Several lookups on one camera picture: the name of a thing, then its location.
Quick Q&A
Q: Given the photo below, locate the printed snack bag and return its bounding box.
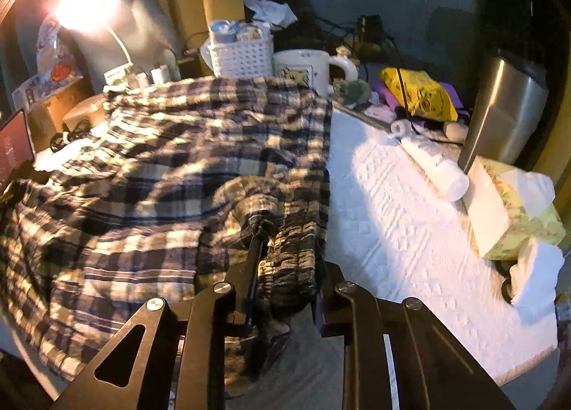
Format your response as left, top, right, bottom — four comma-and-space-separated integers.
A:
36, 17, 85, 80

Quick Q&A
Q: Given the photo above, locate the steel tumbler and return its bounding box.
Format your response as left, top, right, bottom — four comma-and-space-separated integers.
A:
457, 50, 549, 174

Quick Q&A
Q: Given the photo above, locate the grey plush toy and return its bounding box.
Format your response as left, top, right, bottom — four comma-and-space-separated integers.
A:
332, 79, 373, 107

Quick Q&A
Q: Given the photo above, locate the white textured tablecloth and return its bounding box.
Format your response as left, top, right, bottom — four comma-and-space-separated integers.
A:
33, 102, 560, 386

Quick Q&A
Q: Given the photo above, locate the tissue box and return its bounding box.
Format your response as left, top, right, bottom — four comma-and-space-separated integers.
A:
461, 155, 566, 261

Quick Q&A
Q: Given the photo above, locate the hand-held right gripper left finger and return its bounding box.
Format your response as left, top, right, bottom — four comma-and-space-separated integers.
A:
54, 212, 276, 410

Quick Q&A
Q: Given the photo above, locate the yellow snack packet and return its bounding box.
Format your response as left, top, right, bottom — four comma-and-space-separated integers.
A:
379, 67, 460, 121

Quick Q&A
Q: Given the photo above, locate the tablet with red screen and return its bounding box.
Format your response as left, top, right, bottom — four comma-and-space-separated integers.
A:
0, 109, 36, 190

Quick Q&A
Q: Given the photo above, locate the brown food container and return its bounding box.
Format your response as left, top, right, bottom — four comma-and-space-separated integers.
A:
62, 97, 108, 129

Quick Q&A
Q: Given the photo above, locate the small printed paper box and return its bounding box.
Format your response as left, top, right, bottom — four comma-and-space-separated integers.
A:
11, 75, 83, 111

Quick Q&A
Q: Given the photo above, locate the cardboard box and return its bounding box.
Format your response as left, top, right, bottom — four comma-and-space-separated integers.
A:
24, 80, 96, 154

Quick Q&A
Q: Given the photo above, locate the grey curtain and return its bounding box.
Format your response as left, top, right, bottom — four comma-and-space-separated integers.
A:
13, 0, 188, 80

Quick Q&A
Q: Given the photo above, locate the white bear print mug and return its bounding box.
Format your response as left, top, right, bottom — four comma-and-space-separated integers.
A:
273, 48, 360, 96

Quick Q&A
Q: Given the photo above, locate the plaid flannel shirt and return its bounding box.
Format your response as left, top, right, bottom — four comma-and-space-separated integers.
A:
0, 75, 335, 397

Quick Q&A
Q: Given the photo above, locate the white plastic basket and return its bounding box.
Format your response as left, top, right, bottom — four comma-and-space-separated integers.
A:
207, 32, 275, 78

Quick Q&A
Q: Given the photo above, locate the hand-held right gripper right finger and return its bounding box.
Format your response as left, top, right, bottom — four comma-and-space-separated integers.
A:
313, 260, 515, 410

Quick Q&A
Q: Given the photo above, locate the white desk lamp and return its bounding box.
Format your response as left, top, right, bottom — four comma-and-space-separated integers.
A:
49, 0, 137, 76

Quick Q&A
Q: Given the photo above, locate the blue white tube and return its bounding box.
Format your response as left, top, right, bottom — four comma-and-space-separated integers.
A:
209, 19, 239, 45

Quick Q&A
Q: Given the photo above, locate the coiled black cable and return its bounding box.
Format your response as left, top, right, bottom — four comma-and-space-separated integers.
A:
49, 122, 92, 152

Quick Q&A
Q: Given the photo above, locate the milk carton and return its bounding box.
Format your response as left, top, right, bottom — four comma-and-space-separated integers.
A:
103, 64, 135, 87

